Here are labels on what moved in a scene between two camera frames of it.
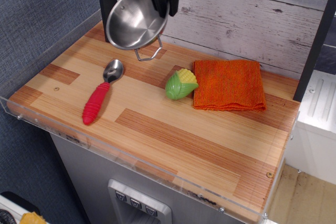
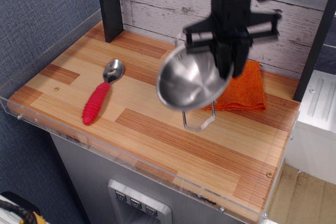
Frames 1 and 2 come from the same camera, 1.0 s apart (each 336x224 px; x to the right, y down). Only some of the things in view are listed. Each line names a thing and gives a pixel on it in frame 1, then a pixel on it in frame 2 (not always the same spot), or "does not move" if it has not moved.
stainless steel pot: [136, 24] → [192, 82]
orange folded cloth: [235, 85] does not move
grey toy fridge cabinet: [89, 171] does not move
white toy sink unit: [312, 151] does not move
